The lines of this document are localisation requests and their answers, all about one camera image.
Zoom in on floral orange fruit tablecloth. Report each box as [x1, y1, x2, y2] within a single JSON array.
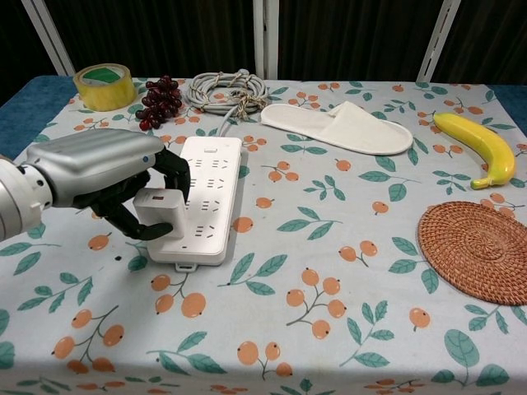
[[0, 77, 527, 395]]

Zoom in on yellow packing tape roll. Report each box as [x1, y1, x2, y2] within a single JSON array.
[[72, 63, 138, 113]]

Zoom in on white power strip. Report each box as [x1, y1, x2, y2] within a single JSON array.
[[146, 136, 243, 273]]

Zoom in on yellow banana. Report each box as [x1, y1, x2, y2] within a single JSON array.
[[431, 111, 518, 191]]

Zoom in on white wall charger plug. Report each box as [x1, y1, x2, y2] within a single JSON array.
[[131, 187, 188, 241]]

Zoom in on dark red grape bunch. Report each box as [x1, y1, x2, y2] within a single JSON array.
[[134, 74, 184, 132]]

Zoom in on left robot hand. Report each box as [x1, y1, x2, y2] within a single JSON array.
[[25, 128, 192, 242]]

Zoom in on blue fabric table cover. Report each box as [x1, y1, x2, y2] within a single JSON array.
[[0, 75, 527, 165]]

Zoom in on white cloth slipper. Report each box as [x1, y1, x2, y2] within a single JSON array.
[[259, 100, 413, 156]]

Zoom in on black pleated curtain panel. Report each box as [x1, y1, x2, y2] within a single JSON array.
[[427, 0, 527, 88], [0, 0, 57, 109], [277, 0, 450, 83], [44, 0, 257, 81]]

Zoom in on coiled grey power cable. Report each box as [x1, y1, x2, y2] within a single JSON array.
[[186, 70, 271, 137]]

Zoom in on white slotted frame post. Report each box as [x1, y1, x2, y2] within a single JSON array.
[[251, 0, 282, 81], [21, 0, 77, 77], [415, 0, 463, 84]]

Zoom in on round woven rattan coaster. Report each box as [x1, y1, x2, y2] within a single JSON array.
[[417, 200, 527, 307]]

